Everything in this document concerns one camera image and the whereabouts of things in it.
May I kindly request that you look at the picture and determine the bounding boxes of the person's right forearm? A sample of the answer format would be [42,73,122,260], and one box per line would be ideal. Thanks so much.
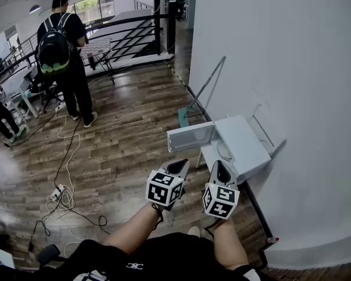
[212,216,250,271]

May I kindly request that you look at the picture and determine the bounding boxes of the large window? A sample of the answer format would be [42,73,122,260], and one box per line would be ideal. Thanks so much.
[66,0,116,23]

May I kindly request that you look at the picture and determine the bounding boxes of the person's left forearm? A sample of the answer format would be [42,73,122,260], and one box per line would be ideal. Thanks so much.
[103,202,165,256]

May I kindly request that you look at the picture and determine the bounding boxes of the black metal railing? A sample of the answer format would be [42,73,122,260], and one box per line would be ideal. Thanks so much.
[0,1,177,80]

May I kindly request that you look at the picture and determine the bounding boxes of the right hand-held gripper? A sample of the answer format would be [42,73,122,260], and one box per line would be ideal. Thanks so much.
[202,160,241,220]

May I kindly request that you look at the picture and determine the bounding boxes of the white cable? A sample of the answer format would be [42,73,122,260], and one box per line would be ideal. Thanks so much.
[45,109,82,257]

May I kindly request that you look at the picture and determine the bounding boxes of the person's black shirt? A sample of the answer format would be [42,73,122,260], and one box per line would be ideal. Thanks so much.
[0,232,271,281]

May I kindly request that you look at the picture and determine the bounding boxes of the white power strip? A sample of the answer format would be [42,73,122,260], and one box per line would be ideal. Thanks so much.
[50,184,66,202]

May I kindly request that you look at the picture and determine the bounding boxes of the white wire rack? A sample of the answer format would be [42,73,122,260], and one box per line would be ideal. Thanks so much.
[248,104,276,155]

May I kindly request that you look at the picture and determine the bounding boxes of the checkered folding table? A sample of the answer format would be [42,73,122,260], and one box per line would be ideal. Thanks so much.
[80,37,116,85]

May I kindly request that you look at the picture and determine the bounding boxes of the black office chair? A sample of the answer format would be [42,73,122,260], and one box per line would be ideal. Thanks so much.
[28,71,63,111]
[36,244,66,268]

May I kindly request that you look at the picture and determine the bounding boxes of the mop with teal head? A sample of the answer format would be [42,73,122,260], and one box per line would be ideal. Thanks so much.
[177,56,227,128]

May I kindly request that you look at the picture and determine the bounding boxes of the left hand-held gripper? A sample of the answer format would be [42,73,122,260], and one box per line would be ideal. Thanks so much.
[146,158,191,212]

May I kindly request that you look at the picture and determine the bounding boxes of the black cable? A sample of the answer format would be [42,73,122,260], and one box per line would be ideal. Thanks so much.
[27,118,111,253]

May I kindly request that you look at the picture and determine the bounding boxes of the white desk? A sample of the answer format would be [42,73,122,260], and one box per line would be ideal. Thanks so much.
[0,65,40,119]

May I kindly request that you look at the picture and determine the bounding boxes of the white microwave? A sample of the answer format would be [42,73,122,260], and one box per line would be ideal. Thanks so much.
[166,114,273,184]

